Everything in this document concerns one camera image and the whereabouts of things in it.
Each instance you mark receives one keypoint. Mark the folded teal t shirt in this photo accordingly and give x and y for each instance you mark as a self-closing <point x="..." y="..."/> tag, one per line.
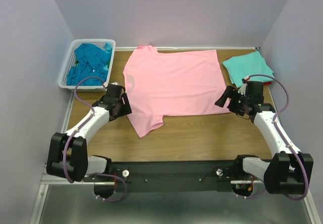
<point x="241" y="66"/>

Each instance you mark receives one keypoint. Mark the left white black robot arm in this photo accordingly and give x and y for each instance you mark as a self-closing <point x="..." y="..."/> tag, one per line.
<point x="68" y="157"/>

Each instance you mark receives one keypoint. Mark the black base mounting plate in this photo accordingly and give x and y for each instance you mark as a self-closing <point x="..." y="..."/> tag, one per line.
<point x="174" y="176"/>

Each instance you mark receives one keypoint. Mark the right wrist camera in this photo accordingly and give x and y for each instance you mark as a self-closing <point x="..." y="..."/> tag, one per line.
<point x="242" y="89"/>

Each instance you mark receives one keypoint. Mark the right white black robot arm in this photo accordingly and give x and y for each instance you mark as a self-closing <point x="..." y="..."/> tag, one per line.
<point x="289" y="170"/>

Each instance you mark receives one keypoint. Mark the pink t shirt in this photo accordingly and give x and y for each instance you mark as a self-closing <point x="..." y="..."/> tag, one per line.
<point x="171" y="84"/>

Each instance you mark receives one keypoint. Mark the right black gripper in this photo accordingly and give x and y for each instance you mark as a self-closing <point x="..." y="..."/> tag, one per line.
<point x="232" y="93"/>

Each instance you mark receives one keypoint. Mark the light teal cloth in basket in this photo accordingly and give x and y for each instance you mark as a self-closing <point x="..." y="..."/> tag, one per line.
<point x="108" y="48"/>

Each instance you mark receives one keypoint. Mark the aluminium frame rail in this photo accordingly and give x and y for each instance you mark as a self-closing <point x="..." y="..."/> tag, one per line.
<point x="40" y="200"/>

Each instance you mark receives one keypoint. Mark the white plastic basket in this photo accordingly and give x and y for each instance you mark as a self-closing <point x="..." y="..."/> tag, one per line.
<point x="69" y="62"/>

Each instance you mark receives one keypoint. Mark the blue t shirt in basket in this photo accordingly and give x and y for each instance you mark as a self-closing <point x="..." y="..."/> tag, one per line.
<point x="91" y="66"/>

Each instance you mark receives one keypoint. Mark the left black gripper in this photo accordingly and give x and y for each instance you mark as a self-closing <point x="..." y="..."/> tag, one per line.
<point x="126" y="108"/>

